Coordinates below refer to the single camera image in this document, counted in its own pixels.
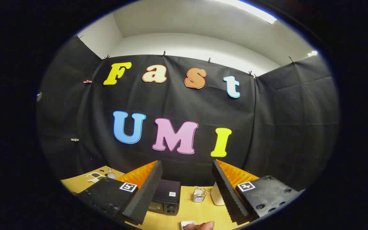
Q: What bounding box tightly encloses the row of black cloth clips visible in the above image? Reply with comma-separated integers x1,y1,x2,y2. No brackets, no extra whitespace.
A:
77,34,296,79

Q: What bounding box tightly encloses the white divided spice dish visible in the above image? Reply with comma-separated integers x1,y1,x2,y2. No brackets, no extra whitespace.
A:
86,172,105,183

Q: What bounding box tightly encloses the cream pop-up toaster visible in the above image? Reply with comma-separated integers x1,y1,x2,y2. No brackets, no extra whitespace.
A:
210,182,225,206

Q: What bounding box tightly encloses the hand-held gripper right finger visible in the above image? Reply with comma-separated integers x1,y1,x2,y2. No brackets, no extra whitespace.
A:
212,159,306,224

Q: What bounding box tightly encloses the black backdrop cloth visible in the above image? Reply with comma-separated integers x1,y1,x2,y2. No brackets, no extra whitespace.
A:
37,35,339,192

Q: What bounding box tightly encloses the black toaster oven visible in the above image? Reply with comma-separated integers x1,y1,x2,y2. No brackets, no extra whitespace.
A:
148,179,181,216

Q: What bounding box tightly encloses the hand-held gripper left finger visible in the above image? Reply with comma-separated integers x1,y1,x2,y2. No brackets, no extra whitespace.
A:
75,160,163,225

